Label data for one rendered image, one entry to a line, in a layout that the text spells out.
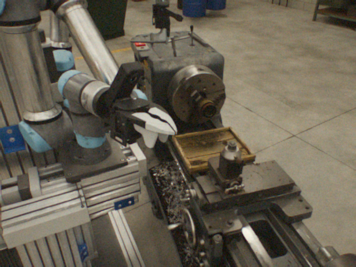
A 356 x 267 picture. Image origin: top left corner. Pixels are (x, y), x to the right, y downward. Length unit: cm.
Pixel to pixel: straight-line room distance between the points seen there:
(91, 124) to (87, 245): 115
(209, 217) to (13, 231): 70
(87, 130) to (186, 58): 116
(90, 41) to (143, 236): 176
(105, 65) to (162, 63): 95
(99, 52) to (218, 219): 79
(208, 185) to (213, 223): 16
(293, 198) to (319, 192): 150
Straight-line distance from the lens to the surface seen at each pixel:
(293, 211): 144
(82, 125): 82
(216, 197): 134
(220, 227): 131
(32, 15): 96
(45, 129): 107
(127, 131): 64
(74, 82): 78
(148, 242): 242
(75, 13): 96
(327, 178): 316
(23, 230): 119
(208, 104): 166
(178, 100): 174
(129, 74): 63
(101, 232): 225
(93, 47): 92
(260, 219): 146
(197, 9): 820
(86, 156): 119
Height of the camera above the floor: 190
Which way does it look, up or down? 33 degrees down
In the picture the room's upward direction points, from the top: straight up
